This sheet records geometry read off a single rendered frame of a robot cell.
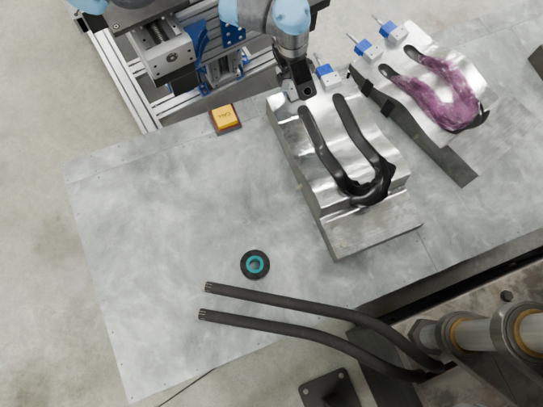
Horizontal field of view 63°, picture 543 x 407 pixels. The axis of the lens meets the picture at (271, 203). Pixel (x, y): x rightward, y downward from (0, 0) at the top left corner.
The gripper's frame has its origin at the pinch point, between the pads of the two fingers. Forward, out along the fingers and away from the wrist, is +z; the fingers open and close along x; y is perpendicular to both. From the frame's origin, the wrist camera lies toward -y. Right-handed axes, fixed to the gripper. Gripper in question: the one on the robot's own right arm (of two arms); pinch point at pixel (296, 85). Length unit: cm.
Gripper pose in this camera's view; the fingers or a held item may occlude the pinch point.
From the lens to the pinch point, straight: 127.2
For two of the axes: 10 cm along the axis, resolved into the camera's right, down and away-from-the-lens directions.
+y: -3.8, -9.1, 1.3
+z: 0.5, 1.2, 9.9
